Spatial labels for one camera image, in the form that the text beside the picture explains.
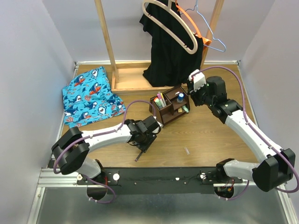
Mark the blue shark print cloth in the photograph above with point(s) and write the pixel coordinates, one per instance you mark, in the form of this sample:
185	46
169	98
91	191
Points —
88	98

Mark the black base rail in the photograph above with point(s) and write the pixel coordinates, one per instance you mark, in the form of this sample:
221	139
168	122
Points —
165	180

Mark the orange black highlighter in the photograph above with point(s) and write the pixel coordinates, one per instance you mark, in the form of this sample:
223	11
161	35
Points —
156	100

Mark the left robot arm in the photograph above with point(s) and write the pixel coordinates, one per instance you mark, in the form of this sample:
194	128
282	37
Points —
72	149

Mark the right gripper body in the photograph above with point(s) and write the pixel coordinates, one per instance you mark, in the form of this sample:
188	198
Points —
200	97

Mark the orange plastic hanger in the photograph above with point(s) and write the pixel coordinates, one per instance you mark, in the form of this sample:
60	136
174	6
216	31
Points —
206	41

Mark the blue small bottle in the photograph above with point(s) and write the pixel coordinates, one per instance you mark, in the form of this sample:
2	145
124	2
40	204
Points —
180	98

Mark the blue wire hanger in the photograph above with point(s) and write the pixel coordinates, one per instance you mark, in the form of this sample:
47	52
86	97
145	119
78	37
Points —
211	25

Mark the mint green highlighter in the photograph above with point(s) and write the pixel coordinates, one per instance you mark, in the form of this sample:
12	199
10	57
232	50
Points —
160	106

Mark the small clear tube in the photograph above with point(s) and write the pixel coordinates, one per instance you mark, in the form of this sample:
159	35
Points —
186	150

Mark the wooden clothes rack frame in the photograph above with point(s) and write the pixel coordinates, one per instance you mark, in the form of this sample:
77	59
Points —
127	77

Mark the brown wooden desk organizer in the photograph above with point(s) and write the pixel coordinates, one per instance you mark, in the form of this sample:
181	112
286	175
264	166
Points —
170	113

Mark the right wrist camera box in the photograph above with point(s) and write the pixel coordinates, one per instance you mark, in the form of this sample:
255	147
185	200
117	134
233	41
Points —
197	80

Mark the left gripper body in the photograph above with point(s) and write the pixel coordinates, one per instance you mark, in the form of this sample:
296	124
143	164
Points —
145	143

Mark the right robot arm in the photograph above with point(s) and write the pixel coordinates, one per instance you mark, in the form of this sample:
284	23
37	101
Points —
274	164

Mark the yellow white marker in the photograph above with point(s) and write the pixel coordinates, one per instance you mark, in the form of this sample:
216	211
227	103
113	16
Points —
164	102

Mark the pink red pen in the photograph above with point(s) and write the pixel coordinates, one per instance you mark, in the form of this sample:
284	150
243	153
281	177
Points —
160	99

